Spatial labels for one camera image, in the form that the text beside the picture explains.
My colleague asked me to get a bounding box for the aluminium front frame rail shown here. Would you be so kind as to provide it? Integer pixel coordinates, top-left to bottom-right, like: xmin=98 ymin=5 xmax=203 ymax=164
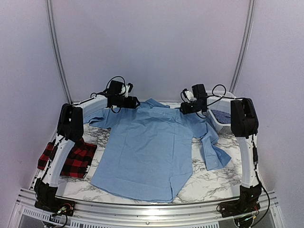
xmin=8 ymin=190 xmax=284 ymax=228

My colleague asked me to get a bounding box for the white plastic basket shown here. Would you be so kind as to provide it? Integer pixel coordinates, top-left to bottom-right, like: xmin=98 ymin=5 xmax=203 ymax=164
xmin=206 ymin=90 xmax=236 ymax=134

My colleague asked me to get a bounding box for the light blue long sleeve shirt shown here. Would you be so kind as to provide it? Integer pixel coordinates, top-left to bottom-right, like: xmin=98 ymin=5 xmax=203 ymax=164
xmin=84 ymin=99 xmax=231 ymax=202

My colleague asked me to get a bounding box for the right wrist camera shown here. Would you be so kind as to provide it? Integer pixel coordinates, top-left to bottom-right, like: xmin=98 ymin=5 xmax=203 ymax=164
xmin=180 ymin=88 xmax=194 ymax=103

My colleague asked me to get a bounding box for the left aluminium wall post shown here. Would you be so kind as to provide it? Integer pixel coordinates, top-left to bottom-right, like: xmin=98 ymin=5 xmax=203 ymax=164
xmin=45 ymin=0 xmax=72 ymax=104

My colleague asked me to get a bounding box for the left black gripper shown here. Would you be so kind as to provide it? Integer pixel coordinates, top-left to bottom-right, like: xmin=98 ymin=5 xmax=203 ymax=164
xmin=115 ymin=95 xmax=138 ymax=109

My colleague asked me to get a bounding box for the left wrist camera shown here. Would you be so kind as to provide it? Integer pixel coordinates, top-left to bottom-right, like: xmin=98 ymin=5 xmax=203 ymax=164
xmin=119 ymin=83 xmax=133 ymax=97

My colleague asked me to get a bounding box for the aluminium wall post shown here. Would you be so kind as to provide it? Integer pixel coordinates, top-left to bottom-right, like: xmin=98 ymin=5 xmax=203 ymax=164
xmin=45 ymin=0 xmax=72 ymax=104
xmin=229 ymin=0 xmax=256 ymax=93

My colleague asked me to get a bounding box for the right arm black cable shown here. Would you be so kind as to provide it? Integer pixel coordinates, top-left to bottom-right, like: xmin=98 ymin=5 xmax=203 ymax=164
xmin=206 ymin=84 xmax=237 ymax=106

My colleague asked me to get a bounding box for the right aluminium wall post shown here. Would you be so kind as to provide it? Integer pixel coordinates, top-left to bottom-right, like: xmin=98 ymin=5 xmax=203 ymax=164
xmin=229 ymin=0 xmax=256 ymax=93

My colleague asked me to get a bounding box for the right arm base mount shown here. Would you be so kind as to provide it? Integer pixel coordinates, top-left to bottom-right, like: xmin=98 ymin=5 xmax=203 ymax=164
xmin=217 ymin=200 xmax=260 ymax=218

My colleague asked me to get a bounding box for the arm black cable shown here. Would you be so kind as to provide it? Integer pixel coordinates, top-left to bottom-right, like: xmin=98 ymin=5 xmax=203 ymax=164
xmin=206 ymin=84 xmax=237 ymax=106
xmin=105 ymin=76 xmax=128 ymax=91

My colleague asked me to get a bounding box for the blue patterned shirt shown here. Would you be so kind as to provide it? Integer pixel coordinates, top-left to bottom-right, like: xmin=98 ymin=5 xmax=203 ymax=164
xmin=211 ymin=110 xmax=231 ymax=124

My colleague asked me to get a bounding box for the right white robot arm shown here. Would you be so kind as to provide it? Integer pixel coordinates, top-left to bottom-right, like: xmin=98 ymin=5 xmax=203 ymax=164
xmin=180 ymin=84 xmax=265 ymax=213

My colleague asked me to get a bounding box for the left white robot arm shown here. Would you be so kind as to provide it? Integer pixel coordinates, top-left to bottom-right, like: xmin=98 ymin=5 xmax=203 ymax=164
xmin=34 ymin=77 xmax=140 ymax=211

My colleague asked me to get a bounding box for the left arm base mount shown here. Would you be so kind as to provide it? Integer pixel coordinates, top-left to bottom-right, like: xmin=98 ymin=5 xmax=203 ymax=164
xmin=34 ymin=198 xmax=76 ymax=216

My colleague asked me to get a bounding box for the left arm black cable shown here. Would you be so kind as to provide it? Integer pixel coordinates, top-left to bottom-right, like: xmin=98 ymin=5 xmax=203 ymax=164
xmin=105 ymin=76 xmax=128 ymax=91

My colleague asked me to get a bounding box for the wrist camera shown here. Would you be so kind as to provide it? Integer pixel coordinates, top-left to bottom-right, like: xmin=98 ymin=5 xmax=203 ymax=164
xmin=180 ymin=88 xmax=194 ymax=103
xmin=119 ymin=83 xmax=133 ymax=97

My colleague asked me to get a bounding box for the red black plaid shirt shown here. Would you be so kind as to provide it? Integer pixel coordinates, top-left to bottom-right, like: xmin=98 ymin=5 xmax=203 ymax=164
xmin=38 ymin=138 xmax=97 ymax=178

